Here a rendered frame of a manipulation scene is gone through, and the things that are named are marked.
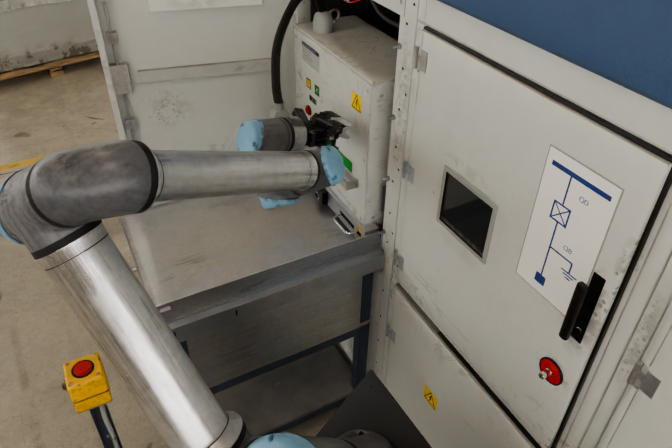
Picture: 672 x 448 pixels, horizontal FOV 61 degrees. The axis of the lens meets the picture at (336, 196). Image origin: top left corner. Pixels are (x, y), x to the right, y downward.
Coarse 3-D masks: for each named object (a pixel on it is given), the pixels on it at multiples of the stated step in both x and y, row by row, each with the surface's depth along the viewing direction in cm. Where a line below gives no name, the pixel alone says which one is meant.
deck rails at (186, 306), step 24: (120, 216) 186; (360, 240) 169; (288, 264) 160; (312, 264) 165; (336, 264) 169; (216, 288) 152; (240, 288) 156; (264, 288) 160; (168, 312) 148; (192, 312) 152
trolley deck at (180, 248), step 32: (128, 224) 183; (160, 224) 183; (192, 224) 184; (224, 224) 184; (256, 224) 184; (288, 224) 184; (320, 224) 185; (160, 256) 171; (192, 256) 171; (224, 256) 171; (256, 256) 172; (288, 256) 172; (160, 288) 160; (192, 288) 160; (288, 288) 161; (320, 288) 167; (192, 320) 151; (224, 320) 155
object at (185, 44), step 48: (96, 0) 171; (144, 0) 174; (192, 0) 176; (240, 0) 180; (288, 0) 184; (144, 48) 183; (192, 48) 187; (240, 48) 191; (288, 48) 193; (144, 96) 192; (192, 96) 196; (240, 96) 201; (288, 96) 207; (192, 144) 207
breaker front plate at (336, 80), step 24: (312, 48) 171; (312, 72) 176; (336, 72) 161; (312, 96) 181; (336, 96) 165; (360, 96) 152; (360, 120) 156; (336, 144) 174; (360, 144) 160; (360, 168) 164; (336, 192) 184; (360, 192) 168; (360, 216) 172
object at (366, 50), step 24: (312, 24) 180; (336, 24) 180; (360, 24) 181; (336, 48) 164; (360, 48) 164; (384, 48) 164; (360, 72) 149; (384, 72) 150; (384, 96) 149; (384, 120) 153; (384, 144) 158; (384, 168) 163
